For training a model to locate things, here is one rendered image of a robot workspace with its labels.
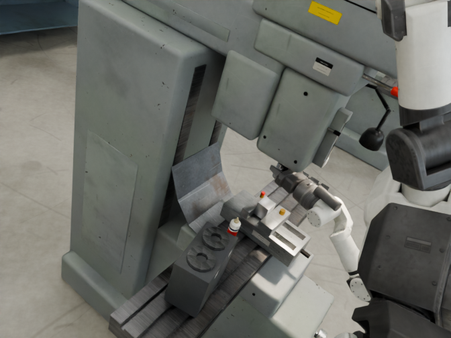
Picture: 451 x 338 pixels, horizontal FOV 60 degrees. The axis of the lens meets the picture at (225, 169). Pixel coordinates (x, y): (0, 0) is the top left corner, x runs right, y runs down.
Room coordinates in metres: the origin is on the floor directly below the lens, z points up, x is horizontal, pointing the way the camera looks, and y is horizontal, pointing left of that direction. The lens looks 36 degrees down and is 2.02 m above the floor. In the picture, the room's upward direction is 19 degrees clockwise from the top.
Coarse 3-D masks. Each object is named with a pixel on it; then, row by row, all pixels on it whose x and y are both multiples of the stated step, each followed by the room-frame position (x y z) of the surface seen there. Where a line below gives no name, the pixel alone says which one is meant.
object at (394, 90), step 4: (364, 76) 1.04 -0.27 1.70; (368, 76) 1.04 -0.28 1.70; (368, 80) 1.04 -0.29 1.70; (372, 80) 1.03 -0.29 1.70; (376, 80) 1.03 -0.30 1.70; (380, 84) 1.02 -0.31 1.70; (384, 84) 1.02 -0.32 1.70; (384, 88) 1.02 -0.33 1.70; (388, 88) 1.01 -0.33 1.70; (392, 88) 1.01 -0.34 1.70; (396, 88) 1.01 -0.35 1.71; (392, 92) 1.00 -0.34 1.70; (396, 92) 1.00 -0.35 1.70; (396, 96) 1.00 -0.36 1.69
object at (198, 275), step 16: (208, 224) 0.94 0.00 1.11; (192, 240) 0.85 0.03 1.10; (208, 240) 0.85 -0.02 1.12; (224, 240) 0.88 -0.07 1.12; (192, 256) 0.77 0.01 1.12; (208, 256) 0.79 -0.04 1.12; (224, 256) 0.82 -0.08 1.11; (176, 272) 0.73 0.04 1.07; (192, 272) 0.73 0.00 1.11; (208, 272) 0.75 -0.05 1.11; (176, 288) 0.73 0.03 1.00; (192, 288) 0.72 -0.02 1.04; (208, 288) 0.72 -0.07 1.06; (176, 304) 0.73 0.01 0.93; (192, 304) 0.71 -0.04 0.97
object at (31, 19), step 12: (0, 12) 3.89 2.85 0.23; (12, 12) 3.99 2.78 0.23; (24, 12) 4.09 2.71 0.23; (36, 12) 4.20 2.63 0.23; (48, 12) 4.31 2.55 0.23; (60, 12) 4.43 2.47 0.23; (72, 12) 4.55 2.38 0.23; (0, 24) 3.61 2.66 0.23; (12, 24) 3.70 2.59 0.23; (24, 24) 3.80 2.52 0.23; (36, 24) 3.89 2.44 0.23; (48, 24) 3.99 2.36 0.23; (60, 24) 4.10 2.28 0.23; (72, 24) 4.20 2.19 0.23
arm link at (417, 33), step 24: (384, 0) 0.68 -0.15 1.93; (384, 24) 0.68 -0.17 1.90; (408, 24) 0.66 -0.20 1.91; (432, 24) 0.65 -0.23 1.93; (408, 48) 0.66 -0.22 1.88; (432, 48) 0.65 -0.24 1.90; (408, 72) 0.66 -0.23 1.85; (432, 72) 0.65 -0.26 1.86; (408, 96) 0.66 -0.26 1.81; (432, 96) 0.65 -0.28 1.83
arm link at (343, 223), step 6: (336, 198) 1.07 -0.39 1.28; (342, 204) 1.06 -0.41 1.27; (342, 210) 1.04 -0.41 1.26; (342, 216) 1.04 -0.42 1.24; (348, 216) 1.03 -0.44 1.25; (336, 222) 1.05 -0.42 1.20; (342, 222) 1.03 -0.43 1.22; (348, 222) 1.01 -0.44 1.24; (336, 228) 1.03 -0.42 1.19; (342, 228) 1.02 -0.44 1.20; (348, 228) 1.00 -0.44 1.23; (336, 234) 0.98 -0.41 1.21; (342, 234) 0.97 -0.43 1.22; (348, 234) 0.98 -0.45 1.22; (336, 240) 0.96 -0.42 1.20
